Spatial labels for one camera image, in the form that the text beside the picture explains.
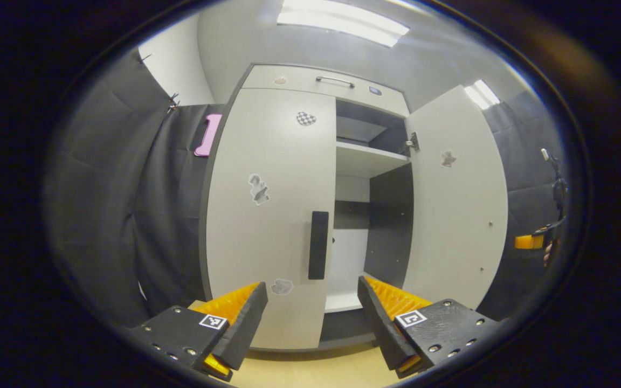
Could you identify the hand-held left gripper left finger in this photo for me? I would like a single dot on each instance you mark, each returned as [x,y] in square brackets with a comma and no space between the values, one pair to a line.
[246,328]

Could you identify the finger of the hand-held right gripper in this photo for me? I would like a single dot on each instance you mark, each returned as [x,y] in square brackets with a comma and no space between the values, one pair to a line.
[527,242]

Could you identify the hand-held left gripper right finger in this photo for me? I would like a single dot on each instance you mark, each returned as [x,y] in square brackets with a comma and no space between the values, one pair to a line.
[383,328]

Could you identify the white cabinet door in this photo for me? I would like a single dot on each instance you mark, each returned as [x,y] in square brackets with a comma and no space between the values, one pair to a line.
[267,242]
[456,226]

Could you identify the white double-door shoe cabinet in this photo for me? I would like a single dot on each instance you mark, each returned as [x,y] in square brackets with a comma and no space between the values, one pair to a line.
[367,159]

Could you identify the white cabinet drawer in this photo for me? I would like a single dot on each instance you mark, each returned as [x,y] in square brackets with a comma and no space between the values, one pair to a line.
[299,81]

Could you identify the small ceiling light panel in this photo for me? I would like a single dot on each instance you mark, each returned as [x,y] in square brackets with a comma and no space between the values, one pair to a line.
[482,94]

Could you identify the black backdrop cloth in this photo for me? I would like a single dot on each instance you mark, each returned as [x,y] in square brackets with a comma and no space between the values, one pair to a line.
[105,215]

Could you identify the black cloth clip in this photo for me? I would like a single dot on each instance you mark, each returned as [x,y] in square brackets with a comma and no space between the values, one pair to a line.
[173,102]
[145,57]

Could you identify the large ceiling light panel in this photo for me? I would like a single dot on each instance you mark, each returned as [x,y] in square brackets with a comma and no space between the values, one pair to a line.
[343,20]

